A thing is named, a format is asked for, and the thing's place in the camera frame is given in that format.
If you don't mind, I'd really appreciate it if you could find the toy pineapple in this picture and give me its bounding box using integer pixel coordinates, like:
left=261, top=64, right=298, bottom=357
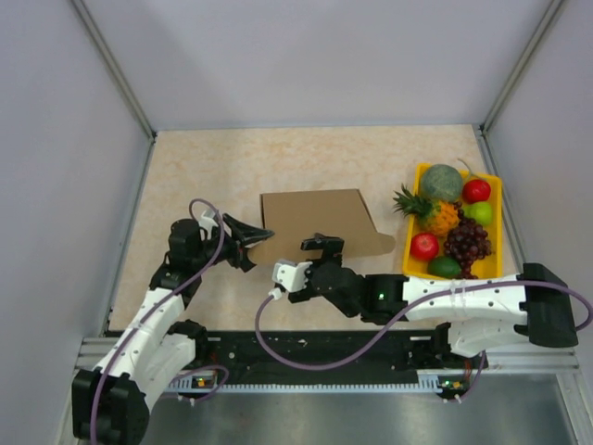
left=393, top=185, right=461, bottom=236

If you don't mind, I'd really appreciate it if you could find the aluminium corner post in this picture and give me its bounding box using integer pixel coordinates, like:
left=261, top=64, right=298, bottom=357
left=479, top=0, right=568, bottom=138
left=68, top=0, right=157, bottom=143

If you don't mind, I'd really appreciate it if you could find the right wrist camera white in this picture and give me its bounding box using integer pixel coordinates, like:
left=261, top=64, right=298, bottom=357
left=268, top=260, right=312, bottom=300

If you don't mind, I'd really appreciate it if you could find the yellow plastic fruit tray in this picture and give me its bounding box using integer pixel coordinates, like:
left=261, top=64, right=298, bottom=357
left=402, top=173, right=503, bottom=279

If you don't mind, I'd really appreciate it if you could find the right aluminium corner post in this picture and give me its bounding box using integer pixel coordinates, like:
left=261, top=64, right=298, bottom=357
left=479, top=0, right=568, bottom=138

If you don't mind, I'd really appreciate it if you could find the dark purple grape bunch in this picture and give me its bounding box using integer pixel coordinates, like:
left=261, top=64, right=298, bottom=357
left=444, top=217, right=492, bottom=279

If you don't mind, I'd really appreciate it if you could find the left aluminium corner post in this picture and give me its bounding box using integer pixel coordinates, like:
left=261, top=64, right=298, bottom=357
left=68, top=0, right=157, bottom=143

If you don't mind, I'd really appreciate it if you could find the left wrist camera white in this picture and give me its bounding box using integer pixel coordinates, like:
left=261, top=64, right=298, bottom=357
left=197, top=210, right=220, bottom=238

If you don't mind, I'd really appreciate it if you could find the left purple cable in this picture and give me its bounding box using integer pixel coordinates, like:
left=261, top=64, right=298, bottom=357
left=90, top=197, right=231, bottom=445

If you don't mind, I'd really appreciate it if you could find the green apple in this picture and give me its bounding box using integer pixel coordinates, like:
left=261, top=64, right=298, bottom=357
left=427, top=256, right=462, bottom=279

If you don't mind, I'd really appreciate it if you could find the aluminium frame rail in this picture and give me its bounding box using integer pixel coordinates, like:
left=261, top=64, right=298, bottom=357
left=73, top=336, right=583, bottom=400

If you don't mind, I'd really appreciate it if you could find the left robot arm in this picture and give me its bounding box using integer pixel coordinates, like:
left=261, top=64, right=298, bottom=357
left=71, top=210, right=274, bottom=444

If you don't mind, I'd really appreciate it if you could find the red apple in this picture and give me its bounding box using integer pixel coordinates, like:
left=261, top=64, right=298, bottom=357
left=462, top=179, right=491, bottom=204
left=410, top=233, right=439, bottom=262

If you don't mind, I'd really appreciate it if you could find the brown cardboard box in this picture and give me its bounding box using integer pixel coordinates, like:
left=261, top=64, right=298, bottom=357
left=248, top=189, right=396, bottom=265

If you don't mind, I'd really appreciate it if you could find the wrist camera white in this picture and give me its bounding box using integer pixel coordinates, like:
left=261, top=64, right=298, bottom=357
left=268, top=260, right=312, bottom=300
left=197, top=210, right=220, bottom=238

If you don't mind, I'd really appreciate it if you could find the green netted melon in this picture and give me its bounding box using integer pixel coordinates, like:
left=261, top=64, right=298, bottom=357
left=419, top=164, right=463, bottom=202

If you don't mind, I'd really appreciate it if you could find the red apple at back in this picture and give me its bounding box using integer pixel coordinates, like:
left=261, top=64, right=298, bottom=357
left=462, top=179, right=491, bottom=204

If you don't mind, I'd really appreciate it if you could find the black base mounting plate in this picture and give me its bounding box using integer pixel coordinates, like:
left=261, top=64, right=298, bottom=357
left=188, top=330, right=467, bottom=386

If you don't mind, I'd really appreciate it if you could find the red apple near front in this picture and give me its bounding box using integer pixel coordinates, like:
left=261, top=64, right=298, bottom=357
left=410, top=233, right=439, bottom=262

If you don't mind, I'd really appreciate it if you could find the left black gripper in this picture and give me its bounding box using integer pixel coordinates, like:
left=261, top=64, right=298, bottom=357
left=192, top=213, right=273, bottom=271

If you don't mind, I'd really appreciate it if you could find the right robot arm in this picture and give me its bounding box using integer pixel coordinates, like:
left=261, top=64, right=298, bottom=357
left=274, top=235, right=578, bottom=367

